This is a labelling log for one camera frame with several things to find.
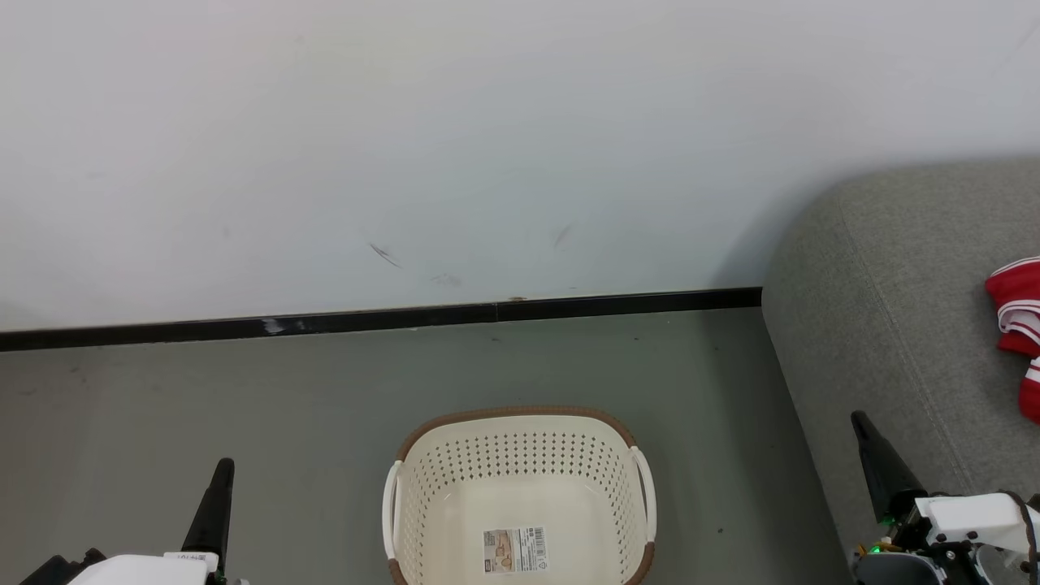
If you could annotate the black baseboard strip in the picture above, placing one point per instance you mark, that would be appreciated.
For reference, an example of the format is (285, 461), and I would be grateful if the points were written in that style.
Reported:
(366, 318)

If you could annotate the paper label sticker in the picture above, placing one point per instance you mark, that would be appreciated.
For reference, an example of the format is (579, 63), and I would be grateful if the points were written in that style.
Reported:
(515, 550)

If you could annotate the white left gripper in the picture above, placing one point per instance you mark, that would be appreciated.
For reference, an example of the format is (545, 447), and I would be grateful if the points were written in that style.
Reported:
(138, 571)

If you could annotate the red and white jersey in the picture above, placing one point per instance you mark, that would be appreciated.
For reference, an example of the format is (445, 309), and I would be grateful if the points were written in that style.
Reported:
(1020, 301)

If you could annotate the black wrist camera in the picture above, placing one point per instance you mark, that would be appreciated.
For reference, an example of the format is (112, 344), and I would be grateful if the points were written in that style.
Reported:
(898, 569)
(61, 570)

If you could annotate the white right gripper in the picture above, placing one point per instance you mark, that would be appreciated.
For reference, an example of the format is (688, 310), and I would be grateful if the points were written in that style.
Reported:
(971, 520)

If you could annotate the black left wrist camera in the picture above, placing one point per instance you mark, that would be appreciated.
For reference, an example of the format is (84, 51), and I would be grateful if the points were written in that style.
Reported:
(61, 570)

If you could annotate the grey fabric sofa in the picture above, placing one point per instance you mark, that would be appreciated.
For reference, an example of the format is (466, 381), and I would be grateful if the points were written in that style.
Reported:
(877, 325)

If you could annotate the cream perforated laundry basket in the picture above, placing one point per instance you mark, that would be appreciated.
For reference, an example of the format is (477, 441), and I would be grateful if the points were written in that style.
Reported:
(520, 455)

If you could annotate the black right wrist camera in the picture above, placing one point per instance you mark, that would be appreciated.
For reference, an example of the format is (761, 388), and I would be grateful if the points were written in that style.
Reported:
(898, 569)

